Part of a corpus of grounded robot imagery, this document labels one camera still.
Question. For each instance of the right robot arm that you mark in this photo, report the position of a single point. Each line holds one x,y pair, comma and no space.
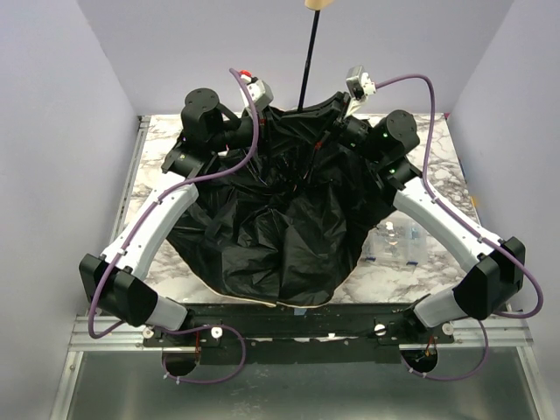
351,175

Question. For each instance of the aluminium rail frame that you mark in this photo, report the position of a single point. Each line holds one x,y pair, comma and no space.
124,338

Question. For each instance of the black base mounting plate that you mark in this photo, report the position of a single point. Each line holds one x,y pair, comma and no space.
334,333

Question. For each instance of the clear plastic screw box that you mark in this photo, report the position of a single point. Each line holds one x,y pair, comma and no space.
396,241

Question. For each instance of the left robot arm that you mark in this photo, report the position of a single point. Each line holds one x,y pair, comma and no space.
212,144

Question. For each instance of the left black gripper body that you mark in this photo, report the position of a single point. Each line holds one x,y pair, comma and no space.
261,121

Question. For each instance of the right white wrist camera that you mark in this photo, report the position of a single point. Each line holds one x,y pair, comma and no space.
360,87

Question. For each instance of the beige umbrella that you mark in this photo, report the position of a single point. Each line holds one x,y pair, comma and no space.
235,236

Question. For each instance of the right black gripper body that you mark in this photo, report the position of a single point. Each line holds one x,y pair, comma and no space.
339,121

